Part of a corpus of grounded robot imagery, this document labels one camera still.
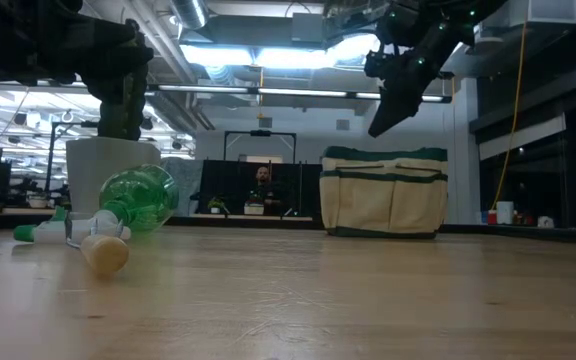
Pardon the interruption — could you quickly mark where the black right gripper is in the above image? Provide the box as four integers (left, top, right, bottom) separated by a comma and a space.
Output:
365, 29, 462, 139

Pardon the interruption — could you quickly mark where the beige green gardening bag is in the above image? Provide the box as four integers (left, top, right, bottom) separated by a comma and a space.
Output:
318, 145, 449, 240

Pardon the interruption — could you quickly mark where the green plastic spray bottle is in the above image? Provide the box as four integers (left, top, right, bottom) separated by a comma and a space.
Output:
12, 163, 180, 245

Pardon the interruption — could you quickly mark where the long ceiling light bar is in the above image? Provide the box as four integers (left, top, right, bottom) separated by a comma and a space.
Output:
157, 83, 452, 104

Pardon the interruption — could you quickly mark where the white hexagonal plant pot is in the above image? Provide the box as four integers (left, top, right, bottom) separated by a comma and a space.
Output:
65, 137, 163, 221

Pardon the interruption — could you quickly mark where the person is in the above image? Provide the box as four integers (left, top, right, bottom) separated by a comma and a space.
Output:
247, 165, 284, 211

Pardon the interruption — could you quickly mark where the white container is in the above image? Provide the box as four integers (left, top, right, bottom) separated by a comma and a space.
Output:
496, 200, 515, 225

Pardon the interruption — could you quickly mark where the black partition screen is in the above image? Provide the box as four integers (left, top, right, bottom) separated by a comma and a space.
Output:
195, 159, 324, 217

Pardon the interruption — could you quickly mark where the yellow extension cable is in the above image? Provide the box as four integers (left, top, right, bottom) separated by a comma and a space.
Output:
490, 19, 529, 211

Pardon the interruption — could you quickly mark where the silver ventilation duct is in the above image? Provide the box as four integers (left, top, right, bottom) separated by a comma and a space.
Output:
170, 0, 209, 31

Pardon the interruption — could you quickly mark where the black gantry frame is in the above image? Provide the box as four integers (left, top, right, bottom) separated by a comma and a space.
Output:
223, 129, 298, 164

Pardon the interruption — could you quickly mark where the black aluminium table frame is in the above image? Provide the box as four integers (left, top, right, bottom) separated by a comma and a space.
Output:
165, 214, 576, 246

